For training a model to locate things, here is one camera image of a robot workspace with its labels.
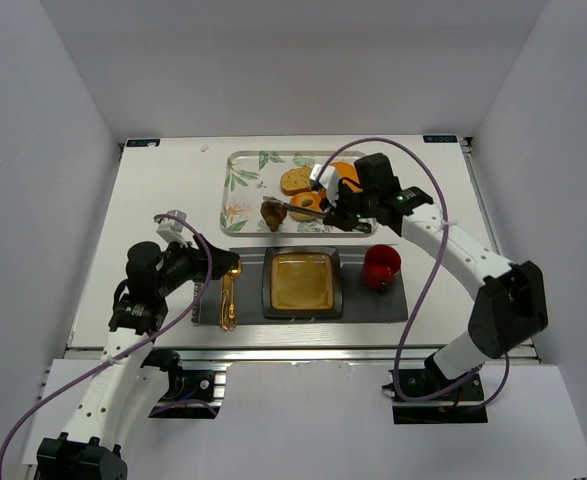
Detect metal tongs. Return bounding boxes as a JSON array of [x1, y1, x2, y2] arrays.
[[262, 196, 372, 231]]

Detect brown chocolate croissant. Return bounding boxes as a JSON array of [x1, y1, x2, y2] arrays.
[[260, 197, 287, 232]]

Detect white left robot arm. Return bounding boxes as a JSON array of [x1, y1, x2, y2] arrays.
[[36, 239, 240, 479]]

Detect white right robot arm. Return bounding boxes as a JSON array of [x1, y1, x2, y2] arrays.
[[310, 154, 548, 382]]

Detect sliced bread piece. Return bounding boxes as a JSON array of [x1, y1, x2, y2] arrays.
[[280, 166, 312, 196]]

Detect dark grey placemat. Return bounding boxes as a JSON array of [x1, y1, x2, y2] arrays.
[[190, 244, 410, 326]]

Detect glazed donut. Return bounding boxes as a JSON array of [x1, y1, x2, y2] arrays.
[[289, 192, 322, 222]]

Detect large orange bun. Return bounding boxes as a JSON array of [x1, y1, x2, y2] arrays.
[[320, 162, 362, 198]]

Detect gold fork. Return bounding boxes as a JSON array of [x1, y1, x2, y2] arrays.
[[220, 275, 231, 331]]

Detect red mug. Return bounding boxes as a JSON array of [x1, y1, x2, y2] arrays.
[[362, 244, 402, 291]]

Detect gold spoon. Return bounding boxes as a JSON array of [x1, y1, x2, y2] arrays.
[[226, 260, 242, 330]]

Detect blue right corner label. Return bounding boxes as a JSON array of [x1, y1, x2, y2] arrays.
[[422, 134, 458, 143]]

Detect blue corner label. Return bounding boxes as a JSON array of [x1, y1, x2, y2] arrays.
[[422, 134, 458, 143], [125, 139, 160, 148]]

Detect black square plate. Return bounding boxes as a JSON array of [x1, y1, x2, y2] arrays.
[[262, 246, 343, 320]]

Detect floral serving tray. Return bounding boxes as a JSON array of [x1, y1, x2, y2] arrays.
[[219, 150, 377, 237]]

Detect blue left corner label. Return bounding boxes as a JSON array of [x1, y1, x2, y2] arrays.
[[125, 139, 160, 148]]

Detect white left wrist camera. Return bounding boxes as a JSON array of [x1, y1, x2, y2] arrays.
[[156, 210, 188, 246]]

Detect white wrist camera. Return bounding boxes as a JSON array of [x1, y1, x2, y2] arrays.
[[156, 210, 188, 246], [309, 164, 341, 205]]

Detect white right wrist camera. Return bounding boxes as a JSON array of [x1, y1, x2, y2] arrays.
[[309, 164, 341, 205]]

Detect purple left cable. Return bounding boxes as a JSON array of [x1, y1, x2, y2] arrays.
[[0, 212, 218, 480]]

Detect aluminium table frame rail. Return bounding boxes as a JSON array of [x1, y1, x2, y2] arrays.
[[62, 343, 542, 366]]

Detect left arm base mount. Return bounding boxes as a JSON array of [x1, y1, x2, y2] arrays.
[[143, 350, 226, 420]]

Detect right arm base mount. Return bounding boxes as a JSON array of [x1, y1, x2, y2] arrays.
[[381, 369, 488, 425]]

